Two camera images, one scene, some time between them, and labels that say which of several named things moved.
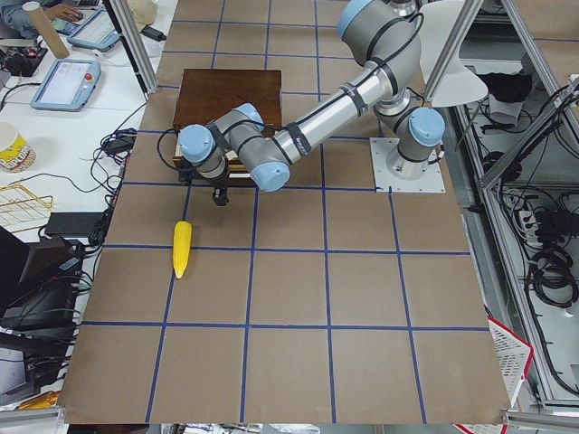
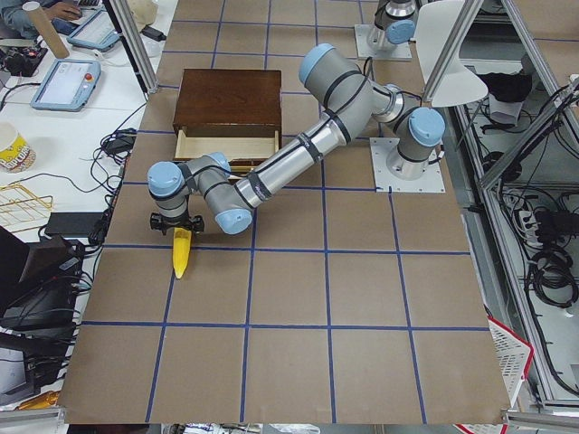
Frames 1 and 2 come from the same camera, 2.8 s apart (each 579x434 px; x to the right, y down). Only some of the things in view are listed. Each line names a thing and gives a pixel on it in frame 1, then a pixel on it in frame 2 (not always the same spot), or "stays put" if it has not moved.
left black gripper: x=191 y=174 -> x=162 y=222
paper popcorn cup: x=15 y=155 stays put
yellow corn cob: x=182 y=242 stays put
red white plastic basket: x=513 y=356 stays put
